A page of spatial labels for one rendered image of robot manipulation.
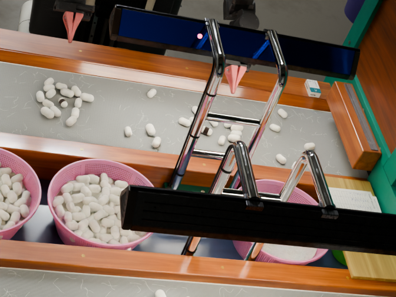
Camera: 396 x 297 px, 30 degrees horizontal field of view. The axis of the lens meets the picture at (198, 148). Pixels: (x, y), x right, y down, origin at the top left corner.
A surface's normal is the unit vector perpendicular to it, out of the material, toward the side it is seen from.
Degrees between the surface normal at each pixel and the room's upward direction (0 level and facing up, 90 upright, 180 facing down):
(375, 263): 0
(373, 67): 90
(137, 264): 0
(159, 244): 0
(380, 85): 90
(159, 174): 90
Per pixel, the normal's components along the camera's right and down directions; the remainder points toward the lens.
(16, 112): 0.29, -0.71
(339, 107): -0.95, -0.12
